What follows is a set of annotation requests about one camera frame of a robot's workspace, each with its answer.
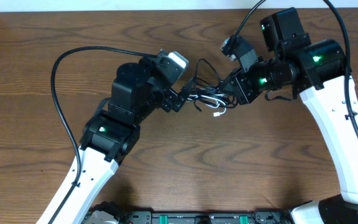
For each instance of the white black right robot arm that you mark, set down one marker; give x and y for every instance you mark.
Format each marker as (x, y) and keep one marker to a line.
(319, 74)

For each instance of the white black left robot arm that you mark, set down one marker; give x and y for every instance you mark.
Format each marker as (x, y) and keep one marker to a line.
(111, 133)

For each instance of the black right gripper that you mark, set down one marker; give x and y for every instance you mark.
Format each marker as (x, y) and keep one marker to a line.
(244, 94)

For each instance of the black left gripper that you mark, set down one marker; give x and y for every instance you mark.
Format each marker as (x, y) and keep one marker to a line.
(171, 98)

